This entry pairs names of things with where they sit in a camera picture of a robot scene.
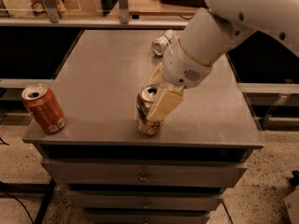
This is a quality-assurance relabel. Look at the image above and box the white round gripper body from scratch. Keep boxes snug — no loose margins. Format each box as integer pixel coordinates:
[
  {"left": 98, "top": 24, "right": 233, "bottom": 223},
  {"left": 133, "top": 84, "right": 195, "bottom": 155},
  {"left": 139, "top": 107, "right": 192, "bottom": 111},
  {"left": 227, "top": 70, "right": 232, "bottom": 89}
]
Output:
[{"left": 162, "top": 39, "right": 213, "bottom": 89}]

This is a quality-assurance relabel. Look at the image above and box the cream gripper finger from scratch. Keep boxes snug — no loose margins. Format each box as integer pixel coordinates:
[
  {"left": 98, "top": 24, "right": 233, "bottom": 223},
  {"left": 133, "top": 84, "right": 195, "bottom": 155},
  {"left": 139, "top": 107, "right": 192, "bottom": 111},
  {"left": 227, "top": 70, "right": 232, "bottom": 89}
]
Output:
[
  {"left": 149, "top": 63, "right": 168, "bottom": 87},
  {"left": 147, "top": 88, "right": 184, "bottom": 121}
]

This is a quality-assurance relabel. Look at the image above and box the gold orange soda can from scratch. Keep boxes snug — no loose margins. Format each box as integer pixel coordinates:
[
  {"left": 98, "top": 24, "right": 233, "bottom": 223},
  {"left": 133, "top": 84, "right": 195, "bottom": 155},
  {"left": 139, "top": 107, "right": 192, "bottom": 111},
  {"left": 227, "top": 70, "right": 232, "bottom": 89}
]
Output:
[{"left": 136, "top": 85, "right": 164, "bottom": 135}]

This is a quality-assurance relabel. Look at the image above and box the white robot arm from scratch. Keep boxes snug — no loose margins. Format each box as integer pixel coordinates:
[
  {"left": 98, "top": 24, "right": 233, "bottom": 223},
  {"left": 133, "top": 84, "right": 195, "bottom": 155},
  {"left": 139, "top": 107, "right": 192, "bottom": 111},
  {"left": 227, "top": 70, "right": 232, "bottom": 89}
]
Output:
[{"left": 147, "top": 0, "right": 299, "bottom": 121}]

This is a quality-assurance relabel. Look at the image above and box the white green can lying down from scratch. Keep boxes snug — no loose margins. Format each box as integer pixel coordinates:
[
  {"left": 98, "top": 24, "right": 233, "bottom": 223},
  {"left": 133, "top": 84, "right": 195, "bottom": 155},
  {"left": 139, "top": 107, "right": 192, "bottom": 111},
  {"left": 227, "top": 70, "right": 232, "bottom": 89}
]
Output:
[{"left": 151, "top": 30, "right": 178, "bottom": 56}]

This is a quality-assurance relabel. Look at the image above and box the red orange soda can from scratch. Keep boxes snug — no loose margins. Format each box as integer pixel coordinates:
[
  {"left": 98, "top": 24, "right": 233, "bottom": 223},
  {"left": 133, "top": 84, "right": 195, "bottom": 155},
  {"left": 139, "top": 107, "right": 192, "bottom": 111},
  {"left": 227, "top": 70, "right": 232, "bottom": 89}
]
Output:
[{"left": 21, "top": 84, "right": 66, "bottom": 134}]

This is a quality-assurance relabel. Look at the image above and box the metal railing with posts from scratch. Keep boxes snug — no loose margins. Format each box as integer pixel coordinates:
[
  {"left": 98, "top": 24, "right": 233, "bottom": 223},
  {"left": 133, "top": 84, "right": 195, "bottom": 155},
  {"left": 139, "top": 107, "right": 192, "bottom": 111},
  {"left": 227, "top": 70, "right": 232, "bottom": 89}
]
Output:
[{"left": 0, "top": 0, "right": 195, "bottom": 29}]

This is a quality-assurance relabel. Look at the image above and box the grey metal drawer cabinet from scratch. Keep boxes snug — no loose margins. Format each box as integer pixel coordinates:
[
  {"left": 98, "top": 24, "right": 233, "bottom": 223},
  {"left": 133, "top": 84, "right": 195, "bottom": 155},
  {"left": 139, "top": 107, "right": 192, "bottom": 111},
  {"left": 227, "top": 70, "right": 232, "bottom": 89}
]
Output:
[{"left": 24, "top": 30, "right": 263, "bottom": 224}]

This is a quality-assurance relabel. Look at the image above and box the top drawer with knob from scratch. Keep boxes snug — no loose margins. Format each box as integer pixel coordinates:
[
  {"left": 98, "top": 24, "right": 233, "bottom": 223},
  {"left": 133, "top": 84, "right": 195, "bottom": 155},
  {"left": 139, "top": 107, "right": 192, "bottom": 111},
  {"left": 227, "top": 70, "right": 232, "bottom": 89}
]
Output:
[{"left": 41, "top": 158, "right": 247, "bottom": 188}]

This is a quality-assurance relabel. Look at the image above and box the drawer with knob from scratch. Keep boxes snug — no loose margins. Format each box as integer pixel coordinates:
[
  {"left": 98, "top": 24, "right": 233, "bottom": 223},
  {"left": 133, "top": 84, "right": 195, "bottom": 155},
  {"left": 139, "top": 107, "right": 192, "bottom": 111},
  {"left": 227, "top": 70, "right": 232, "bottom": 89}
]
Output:
[
  {"left": 84, "top": 210, "right": 210, "bottom": 224},
  {"left": 41, "top": 158, "right": 247, "bottom": 188},
  {"left": 67, "top": 190, "right": 222, "bottom": 212}
]

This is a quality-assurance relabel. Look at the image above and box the bottom drawer with knob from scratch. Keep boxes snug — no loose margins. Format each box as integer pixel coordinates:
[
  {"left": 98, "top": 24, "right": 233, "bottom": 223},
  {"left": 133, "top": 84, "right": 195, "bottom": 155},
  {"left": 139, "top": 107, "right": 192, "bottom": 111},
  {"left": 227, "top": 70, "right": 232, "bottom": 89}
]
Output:
[{"left": 84, "top": 210, "right": 210, "bottom": 224}]

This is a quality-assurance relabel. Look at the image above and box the middle drawer with knob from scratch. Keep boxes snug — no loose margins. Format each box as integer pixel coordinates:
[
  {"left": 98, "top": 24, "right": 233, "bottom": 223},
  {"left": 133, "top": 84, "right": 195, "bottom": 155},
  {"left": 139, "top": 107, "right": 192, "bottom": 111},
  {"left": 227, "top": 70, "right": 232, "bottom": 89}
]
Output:
[{"left": 67, "top": 190, "right": 222, "bottom": 212}]

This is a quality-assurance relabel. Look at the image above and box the grey box on floor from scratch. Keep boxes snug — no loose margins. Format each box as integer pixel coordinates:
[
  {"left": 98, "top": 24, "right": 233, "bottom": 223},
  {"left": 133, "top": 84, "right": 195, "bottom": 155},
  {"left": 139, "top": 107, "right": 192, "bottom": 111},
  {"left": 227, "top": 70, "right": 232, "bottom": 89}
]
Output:
[{"left": 284, "top": 188, "right": 299, "bottom": 224}]

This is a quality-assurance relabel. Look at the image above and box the black floor cable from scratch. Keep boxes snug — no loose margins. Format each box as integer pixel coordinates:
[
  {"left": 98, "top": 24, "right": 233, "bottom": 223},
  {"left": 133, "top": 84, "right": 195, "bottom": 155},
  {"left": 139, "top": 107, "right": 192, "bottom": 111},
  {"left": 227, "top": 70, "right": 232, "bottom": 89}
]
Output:
[{"left": 0, "top": 181, "right": 35, "bottom": 224}]

